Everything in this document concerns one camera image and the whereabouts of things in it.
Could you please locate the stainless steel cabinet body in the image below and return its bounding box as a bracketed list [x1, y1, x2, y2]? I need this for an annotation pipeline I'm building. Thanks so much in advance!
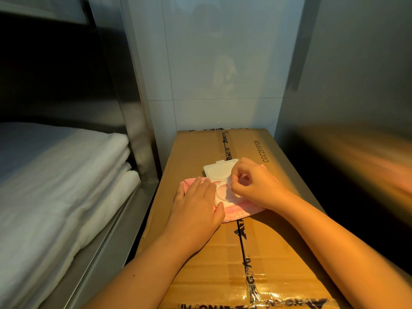
[273, 0, 412, 277]

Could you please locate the person's right hand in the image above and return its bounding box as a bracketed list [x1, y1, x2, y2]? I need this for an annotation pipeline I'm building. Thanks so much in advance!
[230, 157, 302, 213]

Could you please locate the steel linen shelf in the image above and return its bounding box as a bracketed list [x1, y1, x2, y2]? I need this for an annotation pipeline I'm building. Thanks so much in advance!
[0, 0, 161, 309]

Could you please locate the person's right forearm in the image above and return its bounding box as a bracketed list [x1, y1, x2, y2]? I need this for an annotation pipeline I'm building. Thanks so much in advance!
[283, 196, 412, 309]

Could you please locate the person's left hand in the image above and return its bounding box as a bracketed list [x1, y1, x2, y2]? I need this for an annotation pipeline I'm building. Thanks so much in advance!
[164, 177, 225, 254]

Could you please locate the person's left forearm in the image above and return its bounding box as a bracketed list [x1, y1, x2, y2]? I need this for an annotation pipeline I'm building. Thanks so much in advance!
[80, 234, 213, 309]

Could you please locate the brown taped cardboard box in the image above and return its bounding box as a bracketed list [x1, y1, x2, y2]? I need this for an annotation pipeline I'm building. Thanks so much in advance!
[135, 127, 342, 309]

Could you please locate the pink wet wipes pack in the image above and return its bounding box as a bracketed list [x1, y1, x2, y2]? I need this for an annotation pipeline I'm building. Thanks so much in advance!
[179, 158, 279, 224]

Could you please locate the stack of white folded sheets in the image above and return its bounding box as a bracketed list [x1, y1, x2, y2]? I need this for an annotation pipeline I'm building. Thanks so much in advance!
[0, 122, 141, 309]

